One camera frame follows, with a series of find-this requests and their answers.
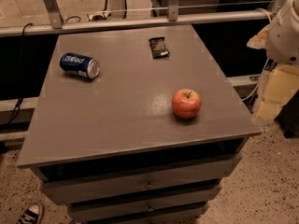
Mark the blue pepsi can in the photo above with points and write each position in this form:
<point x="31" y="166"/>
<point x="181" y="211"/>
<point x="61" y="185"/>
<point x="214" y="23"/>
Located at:
<point x="79" y="65"/>

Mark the bottom grey drawer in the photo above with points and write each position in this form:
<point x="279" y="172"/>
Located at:
<point x="157" y="216"/>

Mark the top grey drawer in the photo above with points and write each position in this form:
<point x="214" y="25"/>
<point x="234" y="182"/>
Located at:
<point x="175" y="174"/>

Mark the black snack packet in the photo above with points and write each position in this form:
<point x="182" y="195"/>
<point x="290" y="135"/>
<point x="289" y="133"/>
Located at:
<point x="158" y="47"/>

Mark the grey drawer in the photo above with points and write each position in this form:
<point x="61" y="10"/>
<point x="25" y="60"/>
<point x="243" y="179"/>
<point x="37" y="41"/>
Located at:
<point x="175" y="174"/>
<point x="157" y="216"/>
<point x="144" y="203"/>

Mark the metal railing bar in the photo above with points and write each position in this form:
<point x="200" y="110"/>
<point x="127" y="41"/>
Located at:
<point x="96" y="26"/>

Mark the red apple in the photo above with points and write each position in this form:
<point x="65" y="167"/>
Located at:
<point x="186" y="103"/>

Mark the grey drawer cabinet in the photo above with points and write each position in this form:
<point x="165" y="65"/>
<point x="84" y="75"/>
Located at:
<point x="122" y="120"/>

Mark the middle grey drawer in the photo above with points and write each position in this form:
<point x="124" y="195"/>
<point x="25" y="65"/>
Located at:
<point x="144" y="203"/>

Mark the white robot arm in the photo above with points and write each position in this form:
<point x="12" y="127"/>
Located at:
<point x="280" y="39"/>

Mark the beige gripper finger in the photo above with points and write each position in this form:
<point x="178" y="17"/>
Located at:
<point x="276" y="89"/>
<point x="258" y="41"/>

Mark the black white sneaker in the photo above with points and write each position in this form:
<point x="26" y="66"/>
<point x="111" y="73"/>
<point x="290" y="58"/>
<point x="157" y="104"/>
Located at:
<point x="32" y="215"/>

